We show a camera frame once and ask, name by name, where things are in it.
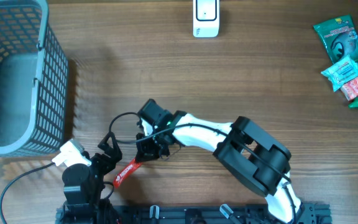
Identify grey plastic mesh basket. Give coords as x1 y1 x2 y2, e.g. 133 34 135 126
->
0 0 69 157

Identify black right camera cable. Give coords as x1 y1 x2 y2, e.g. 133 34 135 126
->
108 111 298 223

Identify red Nescafe stick sachet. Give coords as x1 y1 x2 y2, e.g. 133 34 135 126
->
113 158 142 188

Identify green 3M gloves packet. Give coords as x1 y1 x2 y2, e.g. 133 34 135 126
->
313 15 358 64

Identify black left camera cable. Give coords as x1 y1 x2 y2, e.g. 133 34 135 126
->
0 161 57 224

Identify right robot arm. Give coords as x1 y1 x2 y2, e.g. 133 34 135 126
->
137 99 302 223

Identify black camera cable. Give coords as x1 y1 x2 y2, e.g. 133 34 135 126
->
0 161 57 224
108 111 298 223

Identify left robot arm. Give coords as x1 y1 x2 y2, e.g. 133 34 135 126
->
55 132 122 223

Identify red white small packet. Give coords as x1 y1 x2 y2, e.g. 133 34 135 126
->
341 77 358 101

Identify white barcode scanner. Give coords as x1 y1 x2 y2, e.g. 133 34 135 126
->
193 0 220 38

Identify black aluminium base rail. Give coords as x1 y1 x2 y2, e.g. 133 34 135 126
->
55 203 332 224

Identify pale teal tissue packet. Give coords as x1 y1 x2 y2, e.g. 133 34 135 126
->
321 55 358 92

